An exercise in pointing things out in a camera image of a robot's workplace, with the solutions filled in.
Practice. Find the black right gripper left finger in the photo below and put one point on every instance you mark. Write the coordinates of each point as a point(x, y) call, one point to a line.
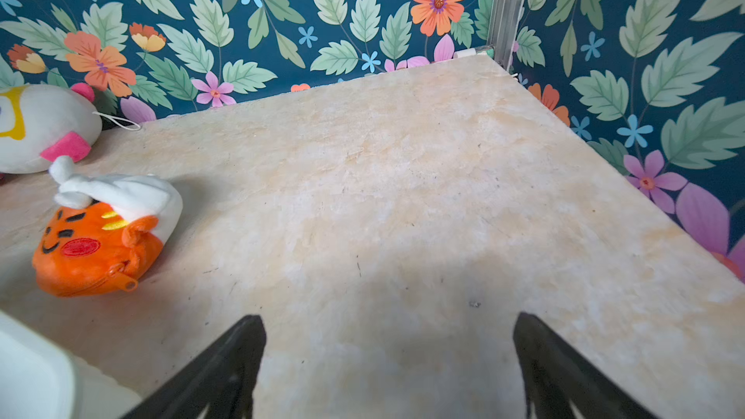
point(218, 383)

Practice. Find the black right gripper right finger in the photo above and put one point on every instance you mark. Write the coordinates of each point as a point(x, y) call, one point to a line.
point(559, 382)

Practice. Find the white plastic storage box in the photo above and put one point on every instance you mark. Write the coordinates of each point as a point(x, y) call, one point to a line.
point(40, 379)

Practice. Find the orange tiger plush pouch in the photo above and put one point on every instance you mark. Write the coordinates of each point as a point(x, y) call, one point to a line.
point(106, 233)

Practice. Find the white pink fish plush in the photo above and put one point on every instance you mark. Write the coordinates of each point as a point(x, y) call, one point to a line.
point(40, 123)

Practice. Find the aluminium frame post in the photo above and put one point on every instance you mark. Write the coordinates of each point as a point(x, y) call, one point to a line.
point(503, 27)

